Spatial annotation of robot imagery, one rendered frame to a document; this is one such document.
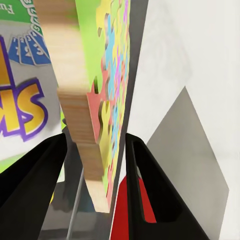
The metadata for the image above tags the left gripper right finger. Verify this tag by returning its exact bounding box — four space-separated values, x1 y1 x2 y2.
125 133 210 240

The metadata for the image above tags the board game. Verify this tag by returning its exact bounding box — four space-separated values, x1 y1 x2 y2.
0 0 65 183

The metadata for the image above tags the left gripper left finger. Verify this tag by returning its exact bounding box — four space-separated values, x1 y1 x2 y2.
0 133 68 240

